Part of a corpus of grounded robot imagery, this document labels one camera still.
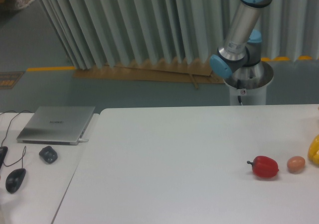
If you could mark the black earbuds case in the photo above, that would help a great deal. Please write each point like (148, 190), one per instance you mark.
(48, 155)

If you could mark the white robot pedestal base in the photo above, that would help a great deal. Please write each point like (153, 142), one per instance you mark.
(248, 85)

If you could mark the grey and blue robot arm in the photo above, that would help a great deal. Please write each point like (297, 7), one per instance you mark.
(241, 30)

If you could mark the black computer mouse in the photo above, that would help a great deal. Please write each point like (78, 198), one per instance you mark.
(14, 180)

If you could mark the yellow bell pepper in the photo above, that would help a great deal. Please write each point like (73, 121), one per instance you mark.
(313, 151)

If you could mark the silver laptop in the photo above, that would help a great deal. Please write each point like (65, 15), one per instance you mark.
(57, 125)

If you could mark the white usb plug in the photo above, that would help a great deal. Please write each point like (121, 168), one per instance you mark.
(83, 140)

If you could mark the brown egg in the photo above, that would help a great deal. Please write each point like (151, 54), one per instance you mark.
(296, 164)

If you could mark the brown cardboard sheet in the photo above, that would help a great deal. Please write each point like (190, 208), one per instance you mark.
(133, 74)

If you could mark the red bell pepper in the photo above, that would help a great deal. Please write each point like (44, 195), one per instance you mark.
(264, 167)

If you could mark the grey folding partition screen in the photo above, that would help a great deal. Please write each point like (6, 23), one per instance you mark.
(99, 32)

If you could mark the black keyboard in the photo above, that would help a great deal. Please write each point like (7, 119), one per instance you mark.
(3, 152)

